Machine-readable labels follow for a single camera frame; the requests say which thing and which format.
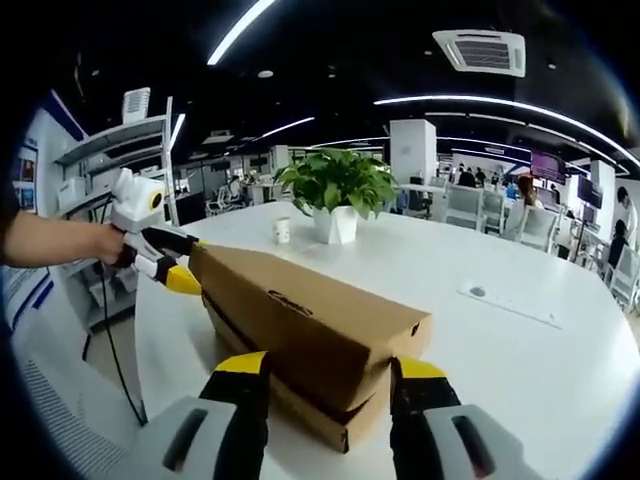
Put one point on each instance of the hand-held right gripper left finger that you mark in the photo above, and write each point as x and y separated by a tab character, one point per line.
240	425

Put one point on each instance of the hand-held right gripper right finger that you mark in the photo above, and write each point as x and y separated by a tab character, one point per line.
415	435

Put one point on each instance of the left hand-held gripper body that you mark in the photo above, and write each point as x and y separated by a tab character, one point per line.
132	205

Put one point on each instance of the brown cardboard shoe box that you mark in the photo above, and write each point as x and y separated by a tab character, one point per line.
310	340

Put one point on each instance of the person's left hand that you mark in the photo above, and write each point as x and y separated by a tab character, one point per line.
107	245

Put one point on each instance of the black desk monitor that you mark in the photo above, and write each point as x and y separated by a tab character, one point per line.
190	207

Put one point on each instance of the set of white storage bins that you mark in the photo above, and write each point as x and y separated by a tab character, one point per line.
70	192

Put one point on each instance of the white metal storage rack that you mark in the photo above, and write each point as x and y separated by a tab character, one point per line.
115	132

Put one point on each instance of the white slatted device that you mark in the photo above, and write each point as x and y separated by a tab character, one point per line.
136	105

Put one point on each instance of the white paper cup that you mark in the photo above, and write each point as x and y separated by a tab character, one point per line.
282	231

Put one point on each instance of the white table outlet panel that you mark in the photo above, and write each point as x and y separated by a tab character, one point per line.
515	305

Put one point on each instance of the green plant in white pot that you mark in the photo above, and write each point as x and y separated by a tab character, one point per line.
335	185

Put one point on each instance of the white mesh office chair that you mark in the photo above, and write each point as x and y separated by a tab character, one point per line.
55	430

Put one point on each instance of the straight ceiling light strip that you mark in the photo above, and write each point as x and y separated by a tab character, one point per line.
236	36

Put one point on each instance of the cluster of white desk chairs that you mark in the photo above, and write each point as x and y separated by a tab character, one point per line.
465	205

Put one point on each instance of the curved ceiling light strip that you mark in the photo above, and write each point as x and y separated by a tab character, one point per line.
440	98

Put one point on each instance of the ceiling air conditioner cassette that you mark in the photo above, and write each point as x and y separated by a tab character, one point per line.
480	52

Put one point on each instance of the blue white wall poster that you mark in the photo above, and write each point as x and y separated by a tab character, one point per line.
25	175

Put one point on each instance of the purple wall screen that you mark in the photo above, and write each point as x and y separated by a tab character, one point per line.
547	165

